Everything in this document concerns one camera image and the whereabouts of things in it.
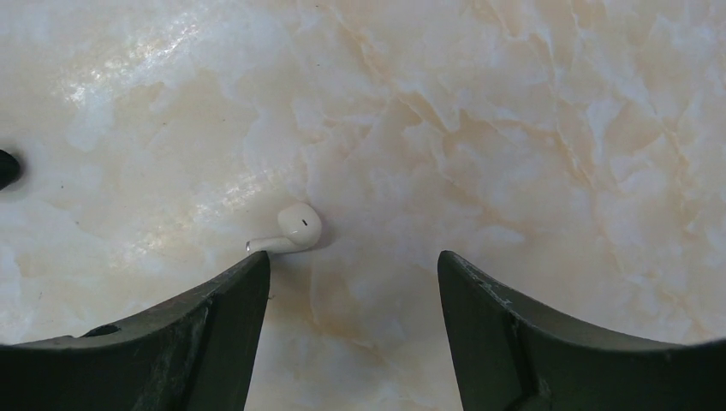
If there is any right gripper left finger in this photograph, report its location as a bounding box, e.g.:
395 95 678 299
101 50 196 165
1 252 271 410

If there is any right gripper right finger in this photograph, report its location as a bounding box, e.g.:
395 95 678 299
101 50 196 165
437 251 725 410

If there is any black earbud left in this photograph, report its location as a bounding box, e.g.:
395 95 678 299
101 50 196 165
0 150 23 190

